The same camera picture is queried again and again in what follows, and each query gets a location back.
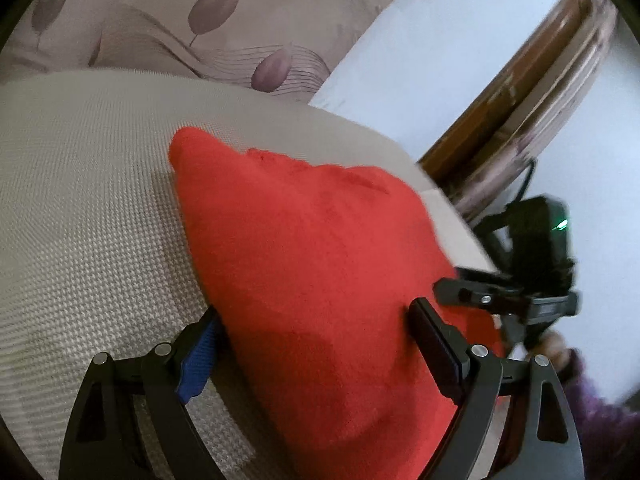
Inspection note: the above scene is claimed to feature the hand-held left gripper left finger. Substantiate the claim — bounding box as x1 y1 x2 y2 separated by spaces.
59 305 226 480

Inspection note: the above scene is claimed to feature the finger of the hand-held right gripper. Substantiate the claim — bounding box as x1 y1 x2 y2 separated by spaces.
432 267 526 316

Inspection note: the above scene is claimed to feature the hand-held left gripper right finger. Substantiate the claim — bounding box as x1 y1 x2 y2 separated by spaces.
409 297 585 480

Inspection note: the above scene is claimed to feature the red fleece garment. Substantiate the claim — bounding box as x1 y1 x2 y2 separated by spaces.
167 126 506 480

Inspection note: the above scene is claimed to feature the person's right hand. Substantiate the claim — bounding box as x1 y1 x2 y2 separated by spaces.
541 332 577 367

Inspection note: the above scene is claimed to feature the beige woven mattress cover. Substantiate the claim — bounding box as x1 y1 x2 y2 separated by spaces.
0 69 501 480

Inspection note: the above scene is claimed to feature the leaf print curtain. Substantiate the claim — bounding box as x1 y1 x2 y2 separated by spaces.
0 0 473 108

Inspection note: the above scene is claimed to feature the black cable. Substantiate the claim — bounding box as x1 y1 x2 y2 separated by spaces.
509 156 539 207

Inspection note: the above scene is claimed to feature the brown wooden door frame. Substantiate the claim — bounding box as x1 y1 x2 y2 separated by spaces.
415 0 621 221

